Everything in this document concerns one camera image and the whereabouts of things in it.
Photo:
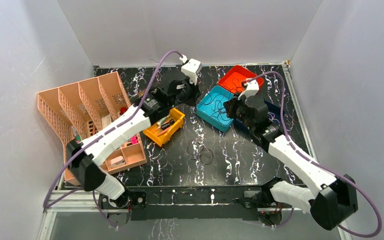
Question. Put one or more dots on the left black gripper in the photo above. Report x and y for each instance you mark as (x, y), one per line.
(189, 91)

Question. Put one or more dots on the black marker in bin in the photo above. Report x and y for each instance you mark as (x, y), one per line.
(167, 125)

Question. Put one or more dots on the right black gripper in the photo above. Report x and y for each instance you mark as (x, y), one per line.
(231, 105)

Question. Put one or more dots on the green white glue stick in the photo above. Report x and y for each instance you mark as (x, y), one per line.
(163, 121)

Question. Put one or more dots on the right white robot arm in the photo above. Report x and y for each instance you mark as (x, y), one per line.
(328, 198)

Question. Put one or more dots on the teal square tray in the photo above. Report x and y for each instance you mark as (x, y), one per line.
(211, 108)

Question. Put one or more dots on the yellow plastic bin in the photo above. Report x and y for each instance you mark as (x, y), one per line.
(162, 131)

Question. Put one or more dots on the red black stamp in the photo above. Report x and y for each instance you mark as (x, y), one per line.
(122, 110)

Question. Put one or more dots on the white tape dispenser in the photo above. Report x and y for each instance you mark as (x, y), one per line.
(117, 161)

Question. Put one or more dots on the navy square tray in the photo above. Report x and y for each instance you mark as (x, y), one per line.
(273, 117)

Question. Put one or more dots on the peach plastic file organizer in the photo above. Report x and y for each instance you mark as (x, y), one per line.
(79, 110)

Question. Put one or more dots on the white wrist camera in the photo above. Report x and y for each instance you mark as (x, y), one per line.
(250, 88)
(191, 72)

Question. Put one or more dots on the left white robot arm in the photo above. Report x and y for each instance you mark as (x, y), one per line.
(87, 156)

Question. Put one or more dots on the orange square tray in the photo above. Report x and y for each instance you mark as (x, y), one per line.
(232, 80)

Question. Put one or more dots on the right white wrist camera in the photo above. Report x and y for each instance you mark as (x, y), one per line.
(250, 88)

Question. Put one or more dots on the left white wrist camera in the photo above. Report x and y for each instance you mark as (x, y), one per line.
(191, 72)

